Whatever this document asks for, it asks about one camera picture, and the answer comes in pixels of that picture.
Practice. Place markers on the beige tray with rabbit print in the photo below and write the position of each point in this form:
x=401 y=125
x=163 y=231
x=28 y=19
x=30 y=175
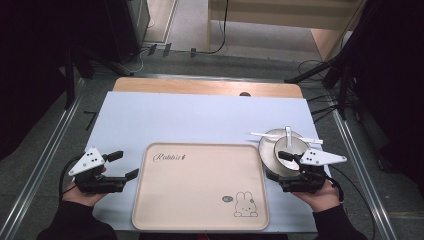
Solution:
x=200 y=186

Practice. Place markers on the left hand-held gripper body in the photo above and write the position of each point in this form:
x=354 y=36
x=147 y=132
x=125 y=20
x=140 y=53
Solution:
x=87 y=162

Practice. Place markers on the white spoon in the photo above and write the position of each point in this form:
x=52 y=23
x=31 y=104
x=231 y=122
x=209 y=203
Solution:
x=288 y=136

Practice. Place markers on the light blue mat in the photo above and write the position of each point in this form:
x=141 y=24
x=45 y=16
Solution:
x=186 y=116

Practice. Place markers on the metal floor rail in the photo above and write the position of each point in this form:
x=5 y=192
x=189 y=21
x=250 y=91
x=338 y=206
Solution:
x=363 y=173
x=43 y=160

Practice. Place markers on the dark curtain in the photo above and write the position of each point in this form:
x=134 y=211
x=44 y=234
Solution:
x=30 y=66
x=396 y=83

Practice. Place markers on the person's right hand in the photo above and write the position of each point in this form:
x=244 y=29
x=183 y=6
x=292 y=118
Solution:
x=319 y=199

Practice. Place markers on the round metal bowl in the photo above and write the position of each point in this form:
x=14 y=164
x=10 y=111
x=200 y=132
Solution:
x=266 y=150

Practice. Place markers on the white chopstick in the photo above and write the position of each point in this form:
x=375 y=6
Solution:
x=263 y=134
x=313 y=141

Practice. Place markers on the black cabinet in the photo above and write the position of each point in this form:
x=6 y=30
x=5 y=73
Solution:
x=128 y=26

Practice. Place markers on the white bowl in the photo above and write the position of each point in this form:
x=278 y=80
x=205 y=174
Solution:
x=295 y=146

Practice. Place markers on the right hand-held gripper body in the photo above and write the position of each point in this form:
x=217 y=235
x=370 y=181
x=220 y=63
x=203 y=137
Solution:
x=316 y=158

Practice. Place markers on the light wooden desk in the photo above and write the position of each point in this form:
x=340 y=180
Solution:
x=283 y=13

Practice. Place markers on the wooden table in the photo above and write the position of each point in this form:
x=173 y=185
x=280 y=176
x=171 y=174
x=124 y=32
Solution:
x=200 y=87

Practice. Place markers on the black metal stand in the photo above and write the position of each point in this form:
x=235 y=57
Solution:
x=320 y=68
x=80 y=63

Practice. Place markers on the person's left hand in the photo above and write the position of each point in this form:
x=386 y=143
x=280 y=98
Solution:
x=83 y=197

